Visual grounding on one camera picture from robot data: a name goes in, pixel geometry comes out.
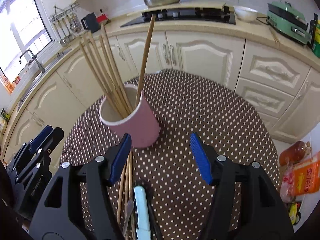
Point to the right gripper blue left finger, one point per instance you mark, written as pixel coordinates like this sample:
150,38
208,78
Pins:
117,157

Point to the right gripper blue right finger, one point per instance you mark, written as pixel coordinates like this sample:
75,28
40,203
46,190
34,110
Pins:
201,158

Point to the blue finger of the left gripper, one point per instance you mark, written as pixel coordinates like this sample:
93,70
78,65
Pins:
37,141
49,150

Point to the silver metal spoon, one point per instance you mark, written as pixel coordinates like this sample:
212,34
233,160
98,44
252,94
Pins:
130,208

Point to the kitchen faucet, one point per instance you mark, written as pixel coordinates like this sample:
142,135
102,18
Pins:
33,59

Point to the pink utensil holder cup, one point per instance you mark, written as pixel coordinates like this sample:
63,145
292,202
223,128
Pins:
141,124

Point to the brown polka dot tablecloth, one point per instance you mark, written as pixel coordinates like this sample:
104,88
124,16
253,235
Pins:
183,104

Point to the stainless steel sink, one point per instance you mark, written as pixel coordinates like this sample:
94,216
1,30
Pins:
51,63

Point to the cooking oil jug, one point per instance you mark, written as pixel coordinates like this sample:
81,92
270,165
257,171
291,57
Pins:
295,153

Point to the orange rice bag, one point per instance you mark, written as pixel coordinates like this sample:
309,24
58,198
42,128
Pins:
301,178

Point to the window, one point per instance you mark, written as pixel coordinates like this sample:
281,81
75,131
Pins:
24,34

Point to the hanging utensil rack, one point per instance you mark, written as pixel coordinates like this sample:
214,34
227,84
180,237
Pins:
66,23

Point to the black electric kettle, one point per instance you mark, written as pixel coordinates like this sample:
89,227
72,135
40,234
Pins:
89,22

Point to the black gas stove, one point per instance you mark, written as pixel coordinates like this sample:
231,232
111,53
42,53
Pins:
222,15

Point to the white ceramic bowl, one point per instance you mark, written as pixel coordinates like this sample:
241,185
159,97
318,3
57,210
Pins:
245,14

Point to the green bottle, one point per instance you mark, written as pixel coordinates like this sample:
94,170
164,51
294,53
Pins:
316,43

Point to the green electric cooker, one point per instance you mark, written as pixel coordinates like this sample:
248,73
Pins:
288,21

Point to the dark oil bottle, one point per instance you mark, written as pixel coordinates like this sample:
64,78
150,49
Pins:
312,31

